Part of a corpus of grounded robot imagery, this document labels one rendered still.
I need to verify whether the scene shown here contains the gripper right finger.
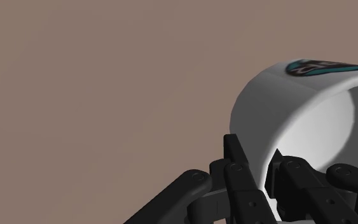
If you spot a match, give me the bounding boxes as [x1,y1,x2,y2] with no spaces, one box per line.
[264,148,358,224]

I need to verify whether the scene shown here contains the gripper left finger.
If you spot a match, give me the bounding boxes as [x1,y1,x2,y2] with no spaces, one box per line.
[123,133,278,224]

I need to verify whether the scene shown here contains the white mug with teal emblem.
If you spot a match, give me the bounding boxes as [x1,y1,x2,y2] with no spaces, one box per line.
[229,58,358,223]

